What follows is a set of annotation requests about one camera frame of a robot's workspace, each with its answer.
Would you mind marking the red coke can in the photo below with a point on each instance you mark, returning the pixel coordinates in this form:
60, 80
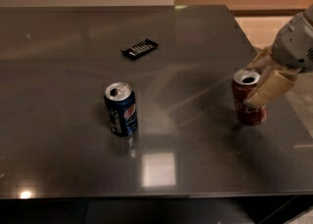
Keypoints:
243, 82

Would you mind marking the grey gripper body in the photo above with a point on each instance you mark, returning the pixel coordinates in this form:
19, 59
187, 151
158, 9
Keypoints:
292, 46

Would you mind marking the blue pepsi can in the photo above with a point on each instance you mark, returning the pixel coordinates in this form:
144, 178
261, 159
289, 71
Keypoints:
121, 106

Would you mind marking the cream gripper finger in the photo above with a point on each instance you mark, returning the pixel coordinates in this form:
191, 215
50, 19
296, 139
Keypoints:
275, 85
263, 60

